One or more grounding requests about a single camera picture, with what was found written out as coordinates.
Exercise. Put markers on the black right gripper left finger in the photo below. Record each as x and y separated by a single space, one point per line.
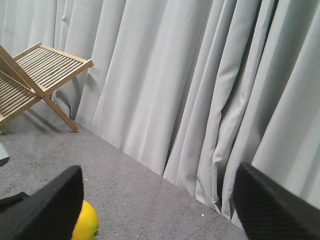
51 213

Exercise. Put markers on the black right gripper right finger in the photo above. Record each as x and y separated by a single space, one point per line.
267 211

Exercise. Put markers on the yellow lemon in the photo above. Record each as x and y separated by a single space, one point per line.
87 225

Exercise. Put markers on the wooden folding dish rack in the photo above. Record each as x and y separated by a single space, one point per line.
32 76

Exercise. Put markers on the grey curtain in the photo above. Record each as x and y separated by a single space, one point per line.
191 88

